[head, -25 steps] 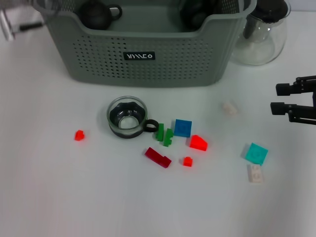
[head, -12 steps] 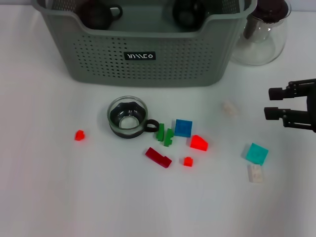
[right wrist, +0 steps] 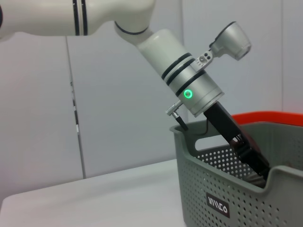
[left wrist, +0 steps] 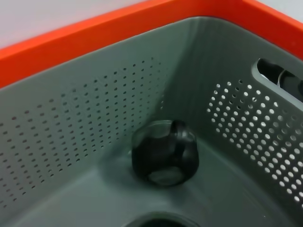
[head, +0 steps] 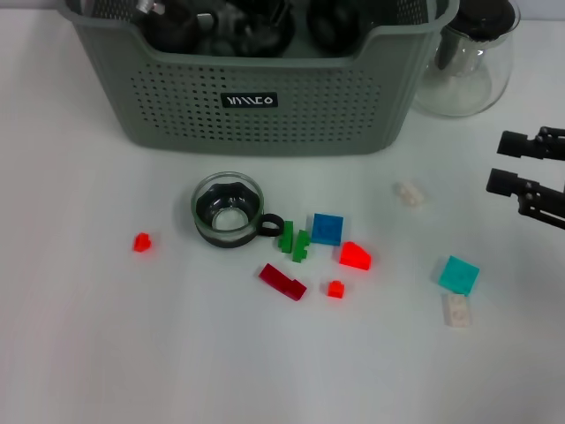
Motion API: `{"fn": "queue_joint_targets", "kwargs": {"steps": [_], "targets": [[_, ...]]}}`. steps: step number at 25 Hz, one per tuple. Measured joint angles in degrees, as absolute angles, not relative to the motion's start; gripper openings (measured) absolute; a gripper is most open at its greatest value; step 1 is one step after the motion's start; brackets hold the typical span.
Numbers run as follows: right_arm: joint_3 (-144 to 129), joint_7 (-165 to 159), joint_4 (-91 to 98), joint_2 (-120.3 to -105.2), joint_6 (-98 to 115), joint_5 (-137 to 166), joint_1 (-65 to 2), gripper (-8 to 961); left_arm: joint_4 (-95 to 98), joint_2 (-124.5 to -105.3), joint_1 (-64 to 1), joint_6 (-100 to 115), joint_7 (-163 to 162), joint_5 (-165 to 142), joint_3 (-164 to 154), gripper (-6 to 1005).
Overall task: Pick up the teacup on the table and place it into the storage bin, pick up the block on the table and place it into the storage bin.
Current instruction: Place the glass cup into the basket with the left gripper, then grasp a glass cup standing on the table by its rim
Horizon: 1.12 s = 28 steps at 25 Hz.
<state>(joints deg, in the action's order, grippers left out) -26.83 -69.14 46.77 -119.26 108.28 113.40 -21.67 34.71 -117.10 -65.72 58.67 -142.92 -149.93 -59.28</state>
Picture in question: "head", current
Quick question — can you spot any grey-green perforated plastic basket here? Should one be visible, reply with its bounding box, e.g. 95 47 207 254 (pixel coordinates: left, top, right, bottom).
64 0 460 158

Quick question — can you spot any dark brown clay teapot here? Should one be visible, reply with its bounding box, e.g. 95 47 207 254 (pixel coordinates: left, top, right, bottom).
140 4 220 54

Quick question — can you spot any dark red long brick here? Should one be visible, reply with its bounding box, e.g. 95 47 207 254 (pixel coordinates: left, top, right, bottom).
259 263 308 304

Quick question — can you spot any glass teacup black holder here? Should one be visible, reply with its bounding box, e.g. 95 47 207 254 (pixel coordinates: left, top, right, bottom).
191 170 284 251
306 0 359 48
200 8 296 57

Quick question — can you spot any blue square toy plate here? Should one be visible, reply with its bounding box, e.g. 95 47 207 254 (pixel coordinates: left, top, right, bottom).
311 213 345 247

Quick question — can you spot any glass carafe black lid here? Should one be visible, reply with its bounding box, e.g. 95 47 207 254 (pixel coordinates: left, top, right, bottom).
412 0 522 118

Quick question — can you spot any red sloped toy brick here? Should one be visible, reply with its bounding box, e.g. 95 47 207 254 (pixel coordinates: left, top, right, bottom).
339 240 373 271

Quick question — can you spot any green toy brick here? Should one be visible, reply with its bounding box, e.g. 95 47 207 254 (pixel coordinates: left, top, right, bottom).
290 229 312 264
278 220 296 254

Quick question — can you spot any teal square toy plate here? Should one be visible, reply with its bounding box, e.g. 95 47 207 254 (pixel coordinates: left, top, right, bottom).
438 254 481 297

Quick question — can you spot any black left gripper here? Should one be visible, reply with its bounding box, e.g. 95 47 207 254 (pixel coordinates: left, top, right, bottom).
205 0 296 57

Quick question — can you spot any small white toy brick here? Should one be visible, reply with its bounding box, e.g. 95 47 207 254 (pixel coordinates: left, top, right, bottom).
395 180 428 208

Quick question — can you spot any white flat toy plate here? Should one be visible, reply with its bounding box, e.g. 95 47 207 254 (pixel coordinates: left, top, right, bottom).
442 293 472 329

